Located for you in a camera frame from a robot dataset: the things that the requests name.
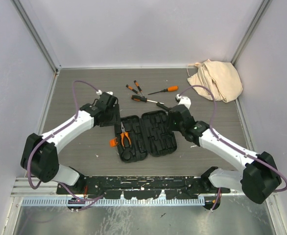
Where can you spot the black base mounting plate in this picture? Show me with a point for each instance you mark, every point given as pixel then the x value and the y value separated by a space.
pixel 139 187

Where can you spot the slotted grey cable duct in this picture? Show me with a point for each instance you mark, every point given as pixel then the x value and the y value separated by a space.
pixel 67 201

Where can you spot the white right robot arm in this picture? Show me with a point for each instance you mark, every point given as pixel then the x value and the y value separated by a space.
pixel 256 175

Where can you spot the black handled claw hammer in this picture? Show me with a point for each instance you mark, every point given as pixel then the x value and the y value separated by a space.
pixel 162 106

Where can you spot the orange handled screwdriver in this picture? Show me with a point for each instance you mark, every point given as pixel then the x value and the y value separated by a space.
pixel 169 89

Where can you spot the beige cloth bag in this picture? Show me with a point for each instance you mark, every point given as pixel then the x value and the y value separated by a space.
pixel 216 80

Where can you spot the black handled screwdriver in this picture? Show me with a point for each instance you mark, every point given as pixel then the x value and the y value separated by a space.
pixel 139 98

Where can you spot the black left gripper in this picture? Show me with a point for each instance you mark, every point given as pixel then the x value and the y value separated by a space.
pixel 115 120

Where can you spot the orange black pliers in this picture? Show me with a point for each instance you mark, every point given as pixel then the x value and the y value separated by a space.
pixel 125 138

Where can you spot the small precision screwdriver left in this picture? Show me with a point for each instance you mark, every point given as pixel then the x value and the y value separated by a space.
pixel 132 89

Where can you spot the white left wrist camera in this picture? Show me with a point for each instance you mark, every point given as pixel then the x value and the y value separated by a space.
pixel 99 92

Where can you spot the small precision screwdriver right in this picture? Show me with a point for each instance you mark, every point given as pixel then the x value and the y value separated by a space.
pixel 139 88

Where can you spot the small precision screwdriver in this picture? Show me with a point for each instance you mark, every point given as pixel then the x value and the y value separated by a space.
pixel 132 89
pixel 139 88

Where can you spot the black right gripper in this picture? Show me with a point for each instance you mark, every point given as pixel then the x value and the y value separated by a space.
pixel 170 118

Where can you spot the black plastic tool case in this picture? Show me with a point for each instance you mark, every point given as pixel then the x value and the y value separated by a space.
pixel 149 136

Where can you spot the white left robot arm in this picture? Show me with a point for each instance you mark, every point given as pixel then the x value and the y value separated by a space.
pixel 40 155

